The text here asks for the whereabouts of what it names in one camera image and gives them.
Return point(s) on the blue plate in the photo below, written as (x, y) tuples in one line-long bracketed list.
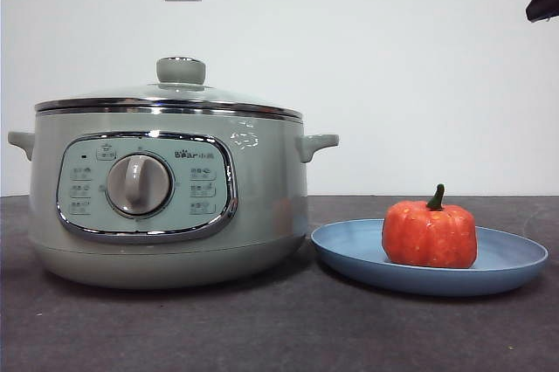
[(349, 254)]

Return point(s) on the orange pumpkin with green stem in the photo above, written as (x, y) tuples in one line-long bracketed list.
[(430, 236)]

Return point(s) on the green electric steamer pot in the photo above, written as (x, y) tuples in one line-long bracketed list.
[(266, 197)]

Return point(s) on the glass lid with green knob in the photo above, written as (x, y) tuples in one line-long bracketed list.
[(183, 99)]

